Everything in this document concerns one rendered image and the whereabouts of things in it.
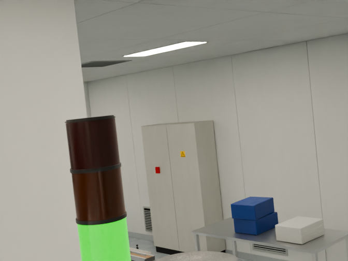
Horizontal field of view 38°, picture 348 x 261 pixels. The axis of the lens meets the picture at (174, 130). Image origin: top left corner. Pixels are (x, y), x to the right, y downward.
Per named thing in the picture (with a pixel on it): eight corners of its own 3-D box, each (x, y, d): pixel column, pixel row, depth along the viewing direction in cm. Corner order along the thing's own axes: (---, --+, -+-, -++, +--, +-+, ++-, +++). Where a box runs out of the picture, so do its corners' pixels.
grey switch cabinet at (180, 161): (207, 264, 739) (192, 122, 728) (153, 252, 827) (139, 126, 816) (226, 256, 768) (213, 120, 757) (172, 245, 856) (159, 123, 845)
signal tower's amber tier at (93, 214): (95, 224, 48) (88, 173, 47) (67, 219, 51) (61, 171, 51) (135, 213, 51) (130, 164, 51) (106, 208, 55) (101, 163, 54)
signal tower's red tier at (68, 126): (88, 171, 47) (83, 121, 47) (61, 170, 51) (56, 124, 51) (130, 163, 51) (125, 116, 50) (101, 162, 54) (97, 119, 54)
